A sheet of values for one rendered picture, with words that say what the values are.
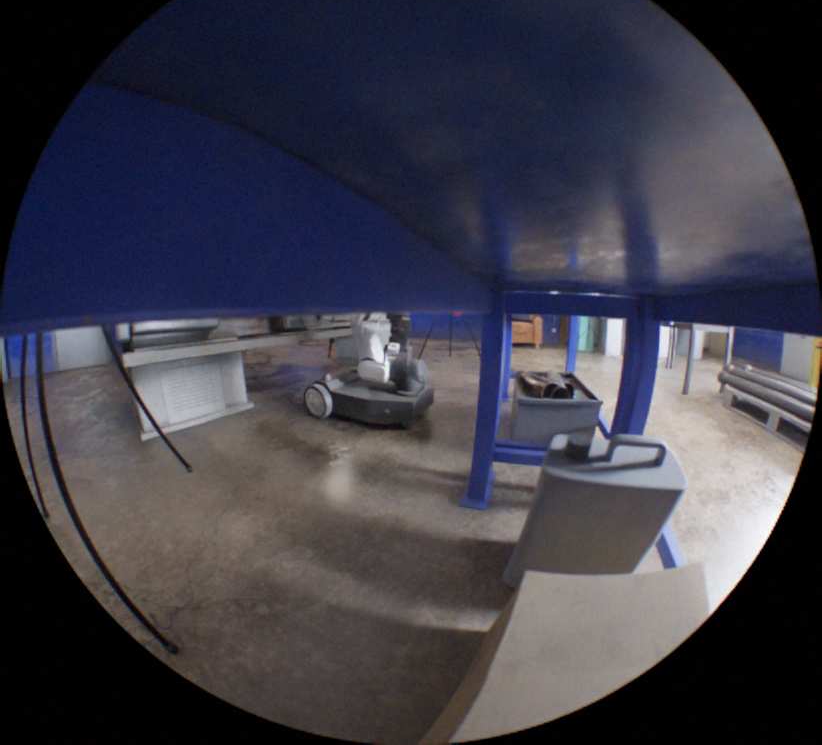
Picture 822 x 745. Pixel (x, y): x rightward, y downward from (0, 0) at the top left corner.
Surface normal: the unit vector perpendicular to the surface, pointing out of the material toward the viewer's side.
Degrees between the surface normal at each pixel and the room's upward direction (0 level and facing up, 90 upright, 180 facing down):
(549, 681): 0
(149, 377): 90
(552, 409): 90
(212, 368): 90
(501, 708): 0
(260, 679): 0
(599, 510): 90
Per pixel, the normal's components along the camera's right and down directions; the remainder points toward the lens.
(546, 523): -0.60, 0.07
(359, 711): 0.00, -1.00
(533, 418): -0.36, 0.08
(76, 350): 0.91, 0.04
